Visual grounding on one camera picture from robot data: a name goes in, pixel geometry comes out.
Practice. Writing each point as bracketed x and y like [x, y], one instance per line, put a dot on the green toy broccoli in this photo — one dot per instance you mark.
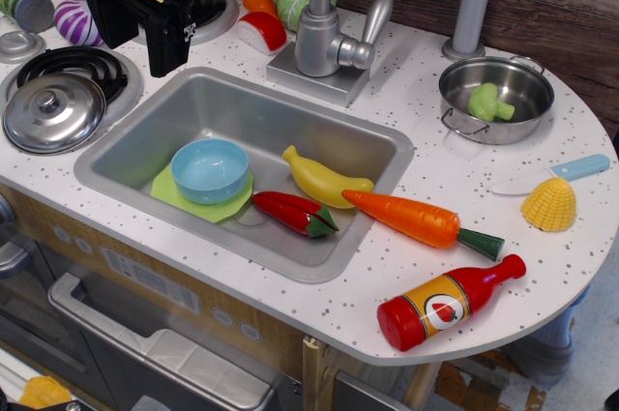
[484, 104]

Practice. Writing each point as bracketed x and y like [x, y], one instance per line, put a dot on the small steel pan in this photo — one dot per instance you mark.
[521, 82]

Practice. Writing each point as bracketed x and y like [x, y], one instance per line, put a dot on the purple striped toy eggplant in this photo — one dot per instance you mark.
[74, 22]

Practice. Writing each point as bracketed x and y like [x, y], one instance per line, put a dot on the back right stove burner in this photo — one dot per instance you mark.
[213, 18]

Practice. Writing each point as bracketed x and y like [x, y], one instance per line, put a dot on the stove burner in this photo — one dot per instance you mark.
[213, 18]
[114, 73]

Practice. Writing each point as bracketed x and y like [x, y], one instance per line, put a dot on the front left stove burner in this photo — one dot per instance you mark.
[114, 73]

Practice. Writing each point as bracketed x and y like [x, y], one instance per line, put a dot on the green labelled toy can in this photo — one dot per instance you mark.
[34, 16]

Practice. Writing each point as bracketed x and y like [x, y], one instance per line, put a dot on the silver stove knob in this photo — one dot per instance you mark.
[19, 46]

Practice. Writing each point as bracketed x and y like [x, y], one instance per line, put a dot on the small orange toy carrot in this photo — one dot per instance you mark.
[264, 6]

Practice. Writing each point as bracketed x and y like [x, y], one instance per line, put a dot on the grey toy sink basin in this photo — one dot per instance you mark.
[204, 103]

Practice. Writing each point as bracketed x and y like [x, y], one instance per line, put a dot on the red white toy cheese wedge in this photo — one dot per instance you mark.
[262, 32]

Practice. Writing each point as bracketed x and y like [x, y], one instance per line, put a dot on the steel pot lid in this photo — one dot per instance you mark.
[54, 113]

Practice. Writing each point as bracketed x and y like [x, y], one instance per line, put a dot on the blue plastic bowl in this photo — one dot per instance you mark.
[210, 171]

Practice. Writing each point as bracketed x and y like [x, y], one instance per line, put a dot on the green plastic plate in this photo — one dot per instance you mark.
[164, 189]

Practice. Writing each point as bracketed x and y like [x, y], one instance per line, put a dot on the silver toy faucet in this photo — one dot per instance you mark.
[324, 62]

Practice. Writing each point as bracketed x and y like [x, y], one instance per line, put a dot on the yellow toy banana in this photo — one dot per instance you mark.
[320, 182]

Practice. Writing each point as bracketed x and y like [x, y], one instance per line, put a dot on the red toy chili pepper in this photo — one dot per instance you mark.
[300, 214]

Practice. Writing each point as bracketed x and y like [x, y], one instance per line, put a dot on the grey support pole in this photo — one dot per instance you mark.
[466, 41]

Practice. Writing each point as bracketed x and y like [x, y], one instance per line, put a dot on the yellow toy object below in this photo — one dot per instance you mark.
[44, 391]

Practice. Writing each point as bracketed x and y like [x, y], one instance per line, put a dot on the red toy ketchup bottle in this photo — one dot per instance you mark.
[409, 319]

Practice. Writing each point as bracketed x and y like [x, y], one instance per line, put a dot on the yellow toy corn piece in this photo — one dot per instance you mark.
[551, 206]

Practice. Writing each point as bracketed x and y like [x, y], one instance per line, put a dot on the grey oven door handle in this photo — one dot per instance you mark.
[175, 372]

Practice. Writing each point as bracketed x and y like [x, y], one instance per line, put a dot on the toy knife blue handle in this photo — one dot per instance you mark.
[569, 171]

